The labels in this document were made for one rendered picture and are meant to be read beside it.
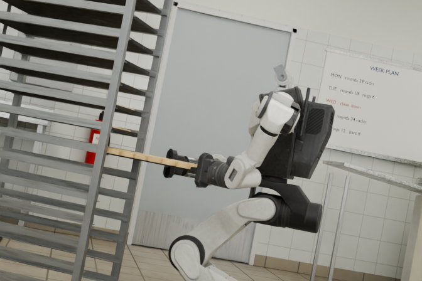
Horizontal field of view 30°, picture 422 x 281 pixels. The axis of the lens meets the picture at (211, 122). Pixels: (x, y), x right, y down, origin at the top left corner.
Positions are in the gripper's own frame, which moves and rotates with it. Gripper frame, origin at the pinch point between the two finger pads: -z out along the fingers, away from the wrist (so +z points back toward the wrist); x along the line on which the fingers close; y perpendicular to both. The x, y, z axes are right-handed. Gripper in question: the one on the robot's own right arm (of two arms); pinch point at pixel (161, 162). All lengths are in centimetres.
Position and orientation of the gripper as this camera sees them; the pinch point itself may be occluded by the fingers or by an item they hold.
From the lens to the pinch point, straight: 336.5
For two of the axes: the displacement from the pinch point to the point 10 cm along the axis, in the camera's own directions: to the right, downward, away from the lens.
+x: 1.9, -9.8, 0.4
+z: 8.3, 1.9, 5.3
